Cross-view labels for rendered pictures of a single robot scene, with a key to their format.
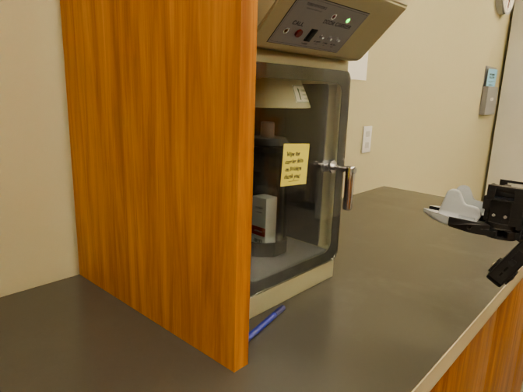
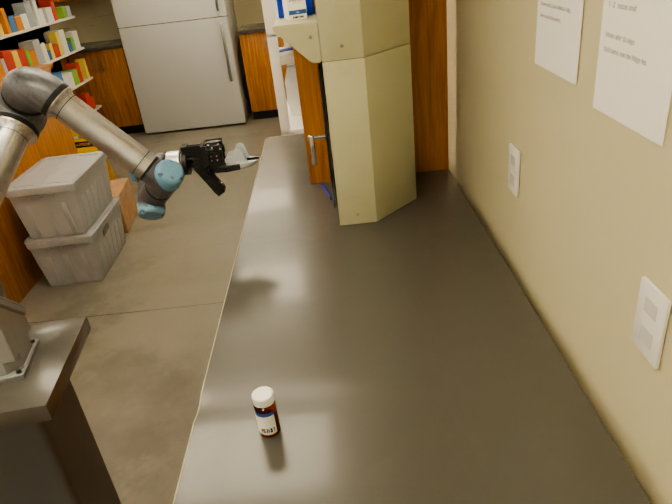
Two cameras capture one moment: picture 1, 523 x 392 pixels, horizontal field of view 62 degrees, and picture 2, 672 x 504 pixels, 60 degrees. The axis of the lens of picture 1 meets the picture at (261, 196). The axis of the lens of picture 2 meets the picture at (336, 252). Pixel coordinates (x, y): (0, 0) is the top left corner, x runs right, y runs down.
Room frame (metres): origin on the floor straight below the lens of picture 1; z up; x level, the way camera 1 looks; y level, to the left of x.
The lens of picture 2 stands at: (2.08, -1.19, 1.68)
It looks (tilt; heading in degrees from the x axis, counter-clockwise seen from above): 28 degrees down; 139
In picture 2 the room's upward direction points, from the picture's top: 7 degrees counter-clockwise
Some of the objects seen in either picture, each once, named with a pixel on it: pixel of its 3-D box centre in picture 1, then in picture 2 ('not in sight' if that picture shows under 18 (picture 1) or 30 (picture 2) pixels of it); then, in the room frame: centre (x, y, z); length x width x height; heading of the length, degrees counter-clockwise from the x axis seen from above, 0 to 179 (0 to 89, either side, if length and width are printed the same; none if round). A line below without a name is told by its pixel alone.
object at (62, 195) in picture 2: not in sight; (66, 193); (-1.55, -0.20, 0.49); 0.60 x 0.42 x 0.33; 138
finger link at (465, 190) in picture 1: (460, 201); (240, 157); (0.72, -0.34, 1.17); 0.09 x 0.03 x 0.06; 43
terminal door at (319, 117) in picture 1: (298, 177); (327, 128); (0.79, -0.07, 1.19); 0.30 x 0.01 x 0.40; 138
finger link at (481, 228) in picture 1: (479, 225); not in sight; (0.65, -0.34, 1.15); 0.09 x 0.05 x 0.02; 53
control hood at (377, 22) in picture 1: (330, 21); (298, 36); (0.76, -0.10, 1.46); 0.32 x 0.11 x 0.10; 138
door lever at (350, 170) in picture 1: (342, 185); (318, 148); (0.85, -0.16, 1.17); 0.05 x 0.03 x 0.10; 48
